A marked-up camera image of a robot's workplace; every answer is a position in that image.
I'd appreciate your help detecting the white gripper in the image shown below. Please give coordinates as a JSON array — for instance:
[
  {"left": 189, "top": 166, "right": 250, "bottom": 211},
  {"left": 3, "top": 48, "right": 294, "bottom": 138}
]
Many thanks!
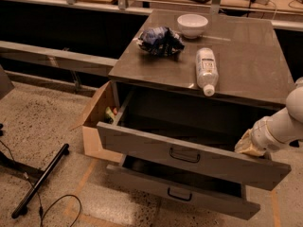
[{"left": 234, "top": 116, "right": 286, "bottom": 157}]

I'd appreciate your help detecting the grey top drawer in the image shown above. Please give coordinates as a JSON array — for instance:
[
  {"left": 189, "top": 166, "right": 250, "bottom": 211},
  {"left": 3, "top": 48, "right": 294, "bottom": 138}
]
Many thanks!
[{"left": 98, "top": 88, "right": 291, "bottom": 190}]

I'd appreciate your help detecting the grey drawer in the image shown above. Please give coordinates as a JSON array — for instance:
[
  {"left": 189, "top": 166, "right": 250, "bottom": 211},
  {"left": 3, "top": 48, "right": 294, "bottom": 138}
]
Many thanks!
[
  {"left": 106, "top": 155, "right": 260, "bottom": 220},
  {"left": 98, "top": 88, "right": 291, "bottom": 190}
]

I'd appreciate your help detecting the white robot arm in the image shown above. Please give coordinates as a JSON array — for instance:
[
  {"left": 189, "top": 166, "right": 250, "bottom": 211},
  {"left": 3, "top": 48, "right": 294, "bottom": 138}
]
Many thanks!
[{"left": 235, "top": 78, "right": 303, "bottom": 156}]

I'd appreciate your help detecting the grey bottom drawer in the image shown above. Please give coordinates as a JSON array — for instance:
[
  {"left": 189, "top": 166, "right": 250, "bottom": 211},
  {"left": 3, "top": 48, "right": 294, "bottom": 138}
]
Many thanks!
[{"left": 106, "top": 155, "right": 260, "bottom": 220}]

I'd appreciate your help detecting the grey metal drawer cabinet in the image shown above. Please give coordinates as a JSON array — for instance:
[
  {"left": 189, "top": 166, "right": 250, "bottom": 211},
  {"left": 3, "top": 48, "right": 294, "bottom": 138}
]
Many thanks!
[{"left": 108, "top": 9, "right": 296, "bottom": 149}]

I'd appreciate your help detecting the clear plastic water bottle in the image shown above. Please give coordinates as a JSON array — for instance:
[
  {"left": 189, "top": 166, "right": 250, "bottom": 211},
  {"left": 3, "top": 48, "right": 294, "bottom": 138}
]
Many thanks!
[{"left": 196, "top": 47, "right": 219, "bottom": 96}]

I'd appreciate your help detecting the white ceramic bowl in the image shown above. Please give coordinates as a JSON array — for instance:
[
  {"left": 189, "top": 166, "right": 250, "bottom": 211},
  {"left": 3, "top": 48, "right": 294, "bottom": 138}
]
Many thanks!
[{"left": 177, "top": 14, "right": 208, "bottom": 39}]

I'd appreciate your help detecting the crumpled blue chip bag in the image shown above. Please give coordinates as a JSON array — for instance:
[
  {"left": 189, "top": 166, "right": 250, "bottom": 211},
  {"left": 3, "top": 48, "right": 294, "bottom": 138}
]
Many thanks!
[{"left": 137, "top": 26, "right": 185, "bottom": 57}]

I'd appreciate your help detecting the green item in box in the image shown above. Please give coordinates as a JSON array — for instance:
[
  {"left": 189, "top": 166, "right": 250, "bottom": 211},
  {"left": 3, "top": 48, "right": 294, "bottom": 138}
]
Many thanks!
[{"left": 104, "top": 107, "right": 117, "bottom": 124}]

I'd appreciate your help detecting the brown cardboard box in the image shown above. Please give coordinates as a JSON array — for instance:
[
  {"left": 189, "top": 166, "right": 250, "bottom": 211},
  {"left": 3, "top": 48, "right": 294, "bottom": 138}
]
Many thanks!
[{"left": 69, "top": 82, "right": 122, "bottom": 163}]

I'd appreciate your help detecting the black stand leg bar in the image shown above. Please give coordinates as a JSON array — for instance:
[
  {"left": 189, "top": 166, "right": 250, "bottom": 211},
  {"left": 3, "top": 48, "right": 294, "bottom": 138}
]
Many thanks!
[{"left": 11, "top": 144, "right": 69, "bottom": 219}]

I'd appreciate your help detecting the black floor cable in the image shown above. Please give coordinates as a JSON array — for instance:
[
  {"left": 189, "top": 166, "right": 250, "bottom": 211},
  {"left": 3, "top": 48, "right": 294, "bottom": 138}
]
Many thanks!
[{"left": 0, "top": 139, "right": 82, "bottom": 227}]

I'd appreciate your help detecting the grey metal frame rail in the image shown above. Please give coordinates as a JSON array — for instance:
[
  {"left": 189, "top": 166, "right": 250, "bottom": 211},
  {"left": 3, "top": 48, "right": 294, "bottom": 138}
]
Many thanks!
[{"left": 0, "top": 41, "right": 116, "bottom": 77}]

